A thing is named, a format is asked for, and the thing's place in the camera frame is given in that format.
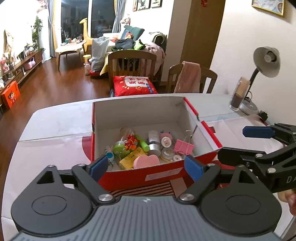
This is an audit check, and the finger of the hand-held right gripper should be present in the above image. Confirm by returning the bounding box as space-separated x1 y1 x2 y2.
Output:
217 147 278 172
242 123 296 145

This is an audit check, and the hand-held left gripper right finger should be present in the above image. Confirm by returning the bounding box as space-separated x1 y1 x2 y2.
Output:
177 155 262 205

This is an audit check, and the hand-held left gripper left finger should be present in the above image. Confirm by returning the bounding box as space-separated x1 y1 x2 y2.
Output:
36 155 116 205

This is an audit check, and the teal keychain toy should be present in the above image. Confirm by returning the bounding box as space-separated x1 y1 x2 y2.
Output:
105 146 115 161

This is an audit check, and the pink binder clip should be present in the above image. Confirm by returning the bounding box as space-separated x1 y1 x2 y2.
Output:
173 139 194 154

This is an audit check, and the yellow correction tape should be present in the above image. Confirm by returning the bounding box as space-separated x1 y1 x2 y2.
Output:
161 147 186 163

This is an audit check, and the small yellow box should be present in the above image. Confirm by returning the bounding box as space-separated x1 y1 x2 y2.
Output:
119 147 146 169

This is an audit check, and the clear jar green lid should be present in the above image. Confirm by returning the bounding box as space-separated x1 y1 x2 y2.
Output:
113 127 136 158

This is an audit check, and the red yellow flower trinket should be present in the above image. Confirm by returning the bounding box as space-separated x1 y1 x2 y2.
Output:
125 136 137 150

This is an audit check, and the pink round toy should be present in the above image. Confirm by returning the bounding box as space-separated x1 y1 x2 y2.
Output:
159 132 174 147

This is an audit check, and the clear bottle silver cap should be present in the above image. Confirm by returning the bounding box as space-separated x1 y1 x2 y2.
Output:
148 130 162 156

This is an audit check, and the pink heart-shaped box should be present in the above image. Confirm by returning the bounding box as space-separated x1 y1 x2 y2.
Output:
134 154 160 169

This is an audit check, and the green marker pen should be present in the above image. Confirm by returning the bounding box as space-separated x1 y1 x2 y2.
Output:
136 135 150 151

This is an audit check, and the red cardboard shoe box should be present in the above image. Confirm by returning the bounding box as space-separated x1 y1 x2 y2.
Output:
90 97 223 192

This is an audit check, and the person's right hand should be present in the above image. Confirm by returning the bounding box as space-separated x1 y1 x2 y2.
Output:
277 189 296 216

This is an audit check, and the tall glass jar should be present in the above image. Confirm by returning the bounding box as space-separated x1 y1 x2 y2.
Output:
229 77 251 112

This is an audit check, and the printed red white tablecloth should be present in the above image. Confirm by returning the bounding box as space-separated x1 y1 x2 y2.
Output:
0 94 292 223

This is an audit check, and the grey desk lamp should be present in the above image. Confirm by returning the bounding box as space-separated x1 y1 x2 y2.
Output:
239 46 281 115

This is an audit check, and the red printed cushion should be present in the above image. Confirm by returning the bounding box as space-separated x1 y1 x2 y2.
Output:
112 75 158 96

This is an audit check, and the pink towel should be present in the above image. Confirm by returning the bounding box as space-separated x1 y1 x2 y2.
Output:
173 61 201 94

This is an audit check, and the translucent plastic bag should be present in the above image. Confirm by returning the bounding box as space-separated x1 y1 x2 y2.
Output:
89 37 110 72

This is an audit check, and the orange gift box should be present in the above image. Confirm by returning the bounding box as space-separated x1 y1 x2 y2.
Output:
1 81 21 109

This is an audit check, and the wooden slatted dining chair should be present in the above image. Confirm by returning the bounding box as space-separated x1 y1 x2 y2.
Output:
107 50 157 95

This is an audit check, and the wooden coffee table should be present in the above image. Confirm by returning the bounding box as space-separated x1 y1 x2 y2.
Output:
55 42 86 70

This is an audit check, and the wooden tv cabinet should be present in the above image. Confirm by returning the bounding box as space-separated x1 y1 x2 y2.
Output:
0 50 43 93

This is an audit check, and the gold framed picture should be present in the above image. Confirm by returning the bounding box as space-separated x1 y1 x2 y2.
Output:
252 0 284 16

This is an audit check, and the yellow giraffe figure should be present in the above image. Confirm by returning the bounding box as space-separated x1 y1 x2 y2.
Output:
79 18 94 55

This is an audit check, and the tall green plant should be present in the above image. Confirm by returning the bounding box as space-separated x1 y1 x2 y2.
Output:
32 16 44 52

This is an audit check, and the white hanging cloth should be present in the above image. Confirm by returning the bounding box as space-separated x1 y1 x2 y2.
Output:
3 28 33 61

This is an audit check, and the grey curtain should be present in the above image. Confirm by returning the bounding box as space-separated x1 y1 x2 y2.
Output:
112 0 125 34

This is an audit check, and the row of framed pictures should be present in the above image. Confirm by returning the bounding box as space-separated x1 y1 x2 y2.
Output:
132 0 162 11

